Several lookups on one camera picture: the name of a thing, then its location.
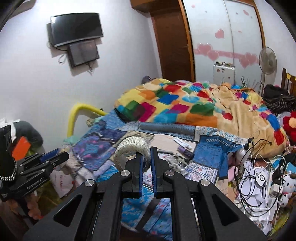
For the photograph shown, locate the white bandage roll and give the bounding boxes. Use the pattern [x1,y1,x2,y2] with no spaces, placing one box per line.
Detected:
[113,136,152,173]

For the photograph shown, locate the person's left hand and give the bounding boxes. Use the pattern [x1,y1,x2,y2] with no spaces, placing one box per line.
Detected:
[6,193,41,220]

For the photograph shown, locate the orange red box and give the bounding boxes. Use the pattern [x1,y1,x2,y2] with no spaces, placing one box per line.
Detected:
[12,136,31,161]

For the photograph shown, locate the white HotMaxx plastic bag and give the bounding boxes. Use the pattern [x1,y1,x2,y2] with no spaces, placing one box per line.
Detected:
[50,170,74,198]

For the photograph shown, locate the dark grey cushion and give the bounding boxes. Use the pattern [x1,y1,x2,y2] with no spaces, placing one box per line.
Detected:
[14,120,43,149]

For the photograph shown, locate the purple small tube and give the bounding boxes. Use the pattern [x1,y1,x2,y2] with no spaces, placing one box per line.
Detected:
[177,146,194,160]

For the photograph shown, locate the blue patterned patchwork bedsheet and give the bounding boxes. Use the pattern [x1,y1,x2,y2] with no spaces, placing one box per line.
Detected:
[67,110,247,240]

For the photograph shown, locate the colourful patchwork fleece blanket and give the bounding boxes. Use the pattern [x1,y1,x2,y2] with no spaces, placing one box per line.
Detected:
[114,78,288,157]

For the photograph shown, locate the brown wooden door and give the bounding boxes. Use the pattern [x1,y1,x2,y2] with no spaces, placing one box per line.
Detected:
[130,0,195,82]

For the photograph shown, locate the red plush toy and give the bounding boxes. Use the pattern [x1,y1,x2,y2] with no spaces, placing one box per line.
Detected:
[283,111,296,144]

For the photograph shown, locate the black striped clothing pile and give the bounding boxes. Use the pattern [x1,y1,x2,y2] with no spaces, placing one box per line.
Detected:
[262,84,295,115]

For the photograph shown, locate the wooden chair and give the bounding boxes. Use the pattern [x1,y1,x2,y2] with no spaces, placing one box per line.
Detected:
[280,68,296,96]

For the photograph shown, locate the white standing fan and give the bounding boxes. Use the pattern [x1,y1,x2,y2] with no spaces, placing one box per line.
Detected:
[258,47,278,95]

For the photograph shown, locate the white wardrobe with hearts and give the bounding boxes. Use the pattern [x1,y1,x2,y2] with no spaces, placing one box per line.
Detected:
[183,1,263,88]

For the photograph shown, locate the tangled black cables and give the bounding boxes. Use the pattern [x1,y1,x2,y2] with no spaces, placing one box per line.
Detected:
[233,138,287,218]

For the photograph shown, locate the small black wall monitor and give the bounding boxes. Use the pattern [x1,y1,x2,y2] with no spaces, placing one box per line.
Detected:
[67,40,99,68]

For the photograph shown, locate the wall mounted television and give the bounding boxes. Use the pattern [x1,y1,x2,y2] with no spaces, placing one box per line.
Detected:
[49,13,103,47]

